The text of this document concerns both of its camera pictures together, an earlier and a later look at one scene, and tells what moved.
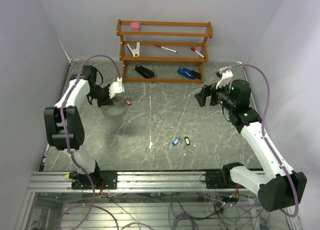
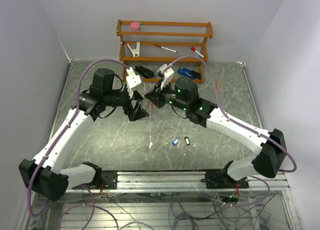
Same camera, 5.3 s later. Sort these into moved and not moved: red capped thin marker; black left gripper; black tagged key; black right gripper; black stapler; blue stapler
Moved: black left gripper; black right gripper
Not moved: blue stapler; black tagged key; red capped thin marker; black stapler
